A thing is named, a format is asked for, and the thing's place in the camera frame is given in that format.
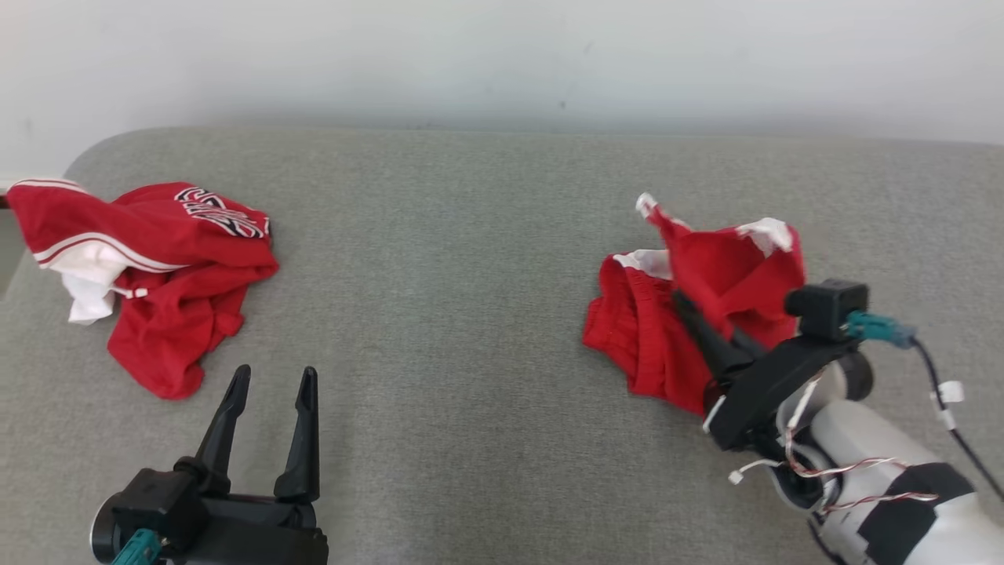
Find teal left camera cable connector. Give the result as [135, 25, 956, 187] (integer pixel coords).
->
[110, 528, 164, 565]

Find red white twisted wire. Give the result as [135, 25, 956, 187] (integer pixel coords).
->
[728, 369, 940, 512]

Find red shorts with white stripe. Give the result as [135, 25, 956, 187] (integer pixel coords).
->
[582, 193, 809, 417]

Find red jersey with white sleeves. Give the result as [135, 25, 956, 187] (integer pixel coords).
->
[6, 178, 280, 401]

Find teal camera cable connector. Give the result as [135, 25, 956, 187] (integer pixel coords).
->
[846, 310, 917, 351]
[110, 528, 164, 565]

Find teal right camera cable connector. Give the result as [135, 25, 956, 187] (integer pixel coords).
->
[846, 310, 917, 351]

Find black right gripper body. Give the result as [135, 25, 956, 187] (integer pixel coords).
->
[702, 336, 853, 453]

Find black right camera cable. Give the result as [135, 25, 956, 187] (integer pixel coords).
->
[910, 337, 1004, 505]

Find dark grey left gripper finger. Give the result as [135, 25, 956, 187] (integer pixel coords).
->
[273, 366, 322, 503]
[174, 365, 252, 492]

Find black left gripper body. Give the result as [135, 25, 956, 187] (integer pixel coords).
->
[161, 490, 329, 565]

